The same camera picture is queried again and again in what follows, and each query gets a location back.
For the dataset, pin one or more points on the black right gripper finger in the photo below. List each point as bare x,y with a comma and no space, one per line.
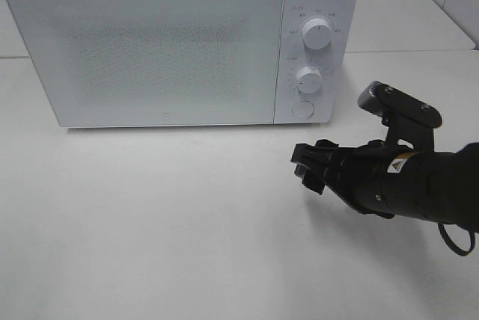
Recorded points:
310,168
325,147

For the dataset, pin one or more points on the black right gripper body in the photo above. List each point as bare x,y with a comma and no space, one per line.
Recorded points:
354,176

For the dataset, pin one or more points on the white microwave knob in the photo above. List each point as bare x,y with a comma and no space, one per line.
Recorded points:
316,32
309,80

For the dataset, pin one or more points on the white microwave door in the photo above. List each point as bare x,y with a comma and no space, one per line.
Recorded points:
108,63

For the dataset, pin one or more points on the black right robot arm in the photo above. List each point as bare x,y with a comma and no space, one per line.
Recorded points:
386,180

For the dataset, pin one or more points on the white microwave oven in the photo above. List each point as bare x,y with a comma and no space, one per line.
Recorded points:
318,9

